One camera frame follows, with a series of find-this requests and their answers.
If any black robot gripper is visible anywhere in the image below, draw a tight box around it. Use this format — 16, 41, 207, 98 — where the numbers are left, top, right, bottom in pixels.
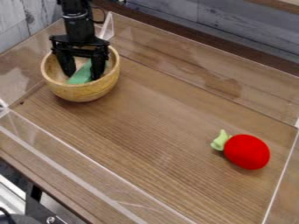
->
50, 11, 110, 81

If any green foam block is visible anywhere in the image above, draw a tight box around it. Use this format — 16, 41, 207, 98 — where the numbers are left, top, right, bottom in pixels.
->
64, 60, 94, 85

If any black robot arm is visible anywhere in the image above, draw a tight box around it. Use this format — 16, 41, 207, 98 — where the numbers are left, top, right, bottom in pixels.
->
50, 0, 110, 81

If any brown wooden bowl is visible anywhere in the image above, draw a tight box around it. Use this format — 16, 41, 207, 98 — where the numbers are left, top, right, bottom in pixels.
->
40, 46, 120, 102

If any red plush tomato toy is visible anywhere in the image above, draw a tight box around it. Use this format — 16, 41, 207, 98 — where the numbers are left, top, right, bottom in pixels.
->
210, 129, 271, 170

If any clear acrylic corner bracket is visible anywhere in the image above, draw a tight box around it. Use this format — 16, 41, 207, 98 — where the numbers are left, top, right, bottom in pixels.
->
95, 12, 115, 40

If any black metal table bracket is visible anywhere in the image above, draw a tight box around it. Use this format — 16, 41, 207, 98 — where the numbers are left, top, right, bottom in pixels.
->
24, 183, 80, 224

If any black cable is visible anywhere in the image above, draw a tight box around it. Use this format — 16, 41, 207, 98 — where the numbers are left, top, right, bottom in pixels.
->
0, 206, 16, 224

